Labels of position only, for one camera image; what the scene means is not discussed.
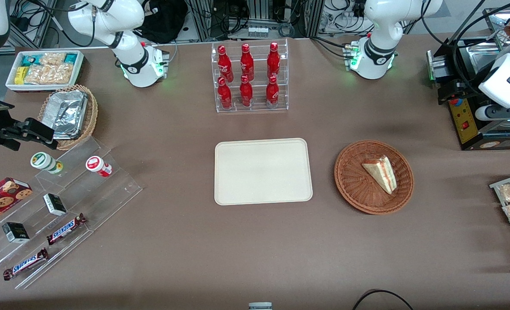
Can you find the clear cracker packet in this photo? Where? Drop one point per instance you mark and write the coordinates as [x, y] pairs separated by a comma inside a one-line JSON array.
[[48, 74], [52, 58]]

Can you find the black bag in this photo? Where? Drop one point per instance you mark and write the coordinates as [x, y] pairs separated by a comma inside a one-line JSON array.
[[162, 21]]

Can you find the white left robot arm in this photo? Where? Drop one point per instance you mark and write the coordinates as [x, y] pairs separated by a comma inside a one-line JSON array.
[[375, 56]]

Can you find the brown Snickers bar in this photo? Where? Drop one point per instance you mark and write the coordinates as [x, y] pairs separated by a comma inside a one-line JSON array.
[[65, 229], [25, 264]]

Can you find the yellow snack packet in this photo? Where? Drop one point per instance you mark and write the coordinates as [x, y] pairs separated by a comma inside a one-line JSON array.
[[20, 75]]

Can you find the small black box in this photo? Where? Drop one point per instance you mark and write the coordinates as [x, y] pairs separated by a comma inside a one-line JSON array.
[[15, 233], [55, 205]]

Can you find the cream rectangular tray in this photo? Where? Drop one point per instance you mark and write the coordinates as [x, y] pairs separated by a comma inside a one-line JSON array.
[[263, 171]]

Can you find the silver foil container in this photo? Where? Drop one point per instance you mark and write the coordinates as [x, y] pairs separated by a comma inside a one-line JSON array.
[[67, 113]]

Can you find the round brown wicker basket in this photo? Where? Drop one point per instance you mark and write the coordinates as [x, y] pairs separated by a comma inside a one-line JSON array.
[[349, 181]]

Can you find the clear acrylic bottle rack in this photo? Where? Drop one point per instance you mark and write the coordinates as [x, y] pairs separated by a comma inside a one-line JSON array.
[[257, 105]]

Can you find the light tan wicker basket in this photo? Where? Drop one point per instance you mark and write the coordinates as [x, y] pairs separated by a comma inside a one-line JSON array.
[[92, 114]]

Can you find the aluminium frame rack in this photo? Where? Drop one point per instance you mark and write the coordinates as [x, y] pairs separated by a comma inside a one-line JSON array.
[[220, 17]]

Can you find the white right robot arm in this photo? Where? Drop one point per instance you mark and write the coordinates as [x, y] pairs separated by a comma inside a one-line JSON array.
[[136, 64]]

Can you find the red cola bottle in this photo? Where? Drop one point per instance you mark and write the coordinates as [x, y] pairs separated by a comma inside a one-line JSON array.
[[224, 64], [272, 94], [247, 63], [273, 61], [225, 95], [246, 94]]

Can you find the teal snack packet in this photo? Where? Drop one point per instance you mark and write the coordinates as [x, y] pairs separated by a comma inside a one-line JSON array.
[[29, 60], [70, 57]]

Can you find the black machine yellow panel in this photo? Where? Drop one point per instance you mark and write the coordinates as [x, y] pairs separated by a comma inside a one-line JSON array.
[[464, 122]]

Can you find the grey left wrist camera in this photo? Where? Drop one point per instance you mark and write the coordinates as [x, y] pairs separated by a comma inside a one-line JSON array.
[[498, 113]]

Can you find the green lid cup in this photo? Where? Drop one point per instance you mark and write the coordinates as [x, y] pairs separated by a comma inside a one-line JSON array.
[[44, 161]]

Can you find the small grey object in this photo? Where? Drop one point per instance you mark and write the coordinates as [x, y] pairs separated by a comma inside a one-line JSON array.
[[260, 306]]

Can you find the red lid cup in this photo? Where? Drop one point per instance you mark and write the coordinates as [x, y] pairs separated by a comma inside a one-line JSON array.
[[96, 165]]

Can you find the clear acrylic tiered stand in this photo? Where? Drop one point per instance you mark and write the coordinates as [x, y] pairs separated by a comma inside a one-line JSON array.
[[108, 193]]

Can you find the white snack tray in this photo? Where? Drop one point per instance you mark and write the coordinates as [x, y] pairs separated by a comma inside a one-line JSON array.
[[11, 84]]

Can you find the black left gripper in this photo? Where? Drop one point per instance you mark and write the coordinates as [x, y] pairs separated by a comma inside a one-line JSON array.
[[461, 85]]

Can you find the triangular sandwich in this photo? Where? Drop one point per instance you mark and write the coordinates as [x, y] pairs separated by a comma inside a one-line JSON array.
[[382, 172]]

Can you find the red cookie box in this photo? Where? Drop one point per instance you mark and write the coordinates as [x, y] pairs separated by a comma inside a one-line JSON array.
[[1, 200]]

